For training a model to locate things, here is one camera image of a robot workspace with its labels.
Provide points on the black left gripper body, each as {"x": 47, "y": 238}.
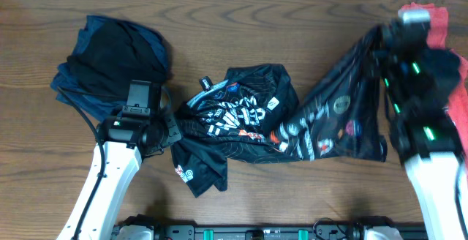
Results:
{"x": 169, "y": 133}

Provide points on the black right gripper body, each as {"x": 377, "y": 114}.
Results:
{"x": 390, "y": 67}

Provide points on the black printed cycling jersey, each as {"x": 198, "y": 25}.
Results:
{"x": 254, "y": 116}

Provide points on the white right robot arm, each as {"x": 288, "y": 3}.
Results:
{"x": 418, "y": 82}

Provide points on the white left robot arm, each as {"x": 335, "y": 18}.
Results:
{"x": 123, "y": 142}

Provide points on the navy blue folded garment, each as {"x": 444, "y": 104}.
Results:
{"x": 97, "y": 105}

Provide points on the red folded garment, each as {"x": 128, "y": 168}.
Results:
{"x": 456, "y": 107}

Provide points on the black folded garment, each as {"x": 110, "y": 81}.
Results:
{"x": 117, "y": 53}

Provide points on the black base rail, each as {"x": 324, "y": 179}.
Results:
{"x": 373, "y": 227}

